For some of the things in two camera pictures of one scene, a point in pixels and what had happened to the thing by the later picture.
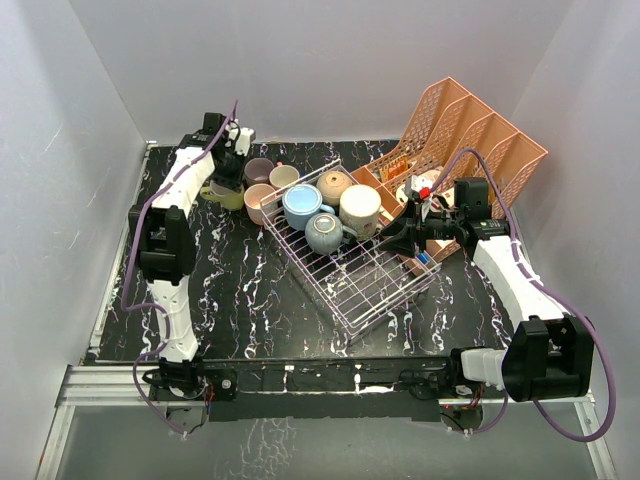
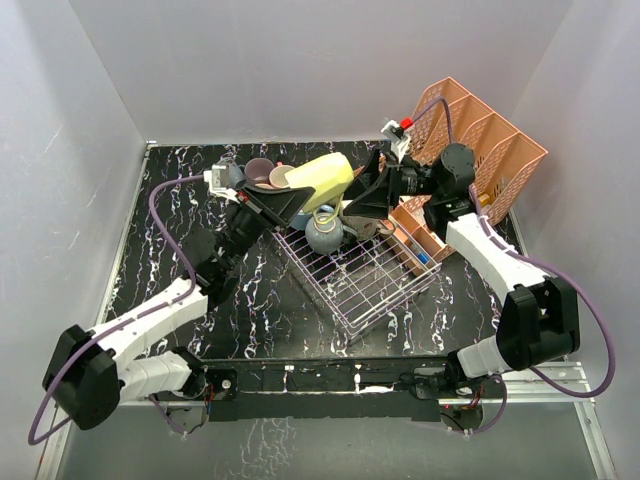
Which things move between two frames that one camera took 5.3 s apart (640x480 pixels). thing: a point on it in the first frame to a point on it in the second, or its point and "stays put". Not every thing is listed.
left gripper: x=236 y=180 to x=278 y=204
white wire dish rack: x=362 y=282 stays put
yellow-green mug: x=233 y=200 to x=328 y=177
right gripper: x=404 y=233 to x=372 y=197
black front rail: x=364 y=388 stays put
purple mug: x=257 y=171 stays put
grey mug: x=324 y=233 stays put
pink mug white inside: x=283 y=175 stays put
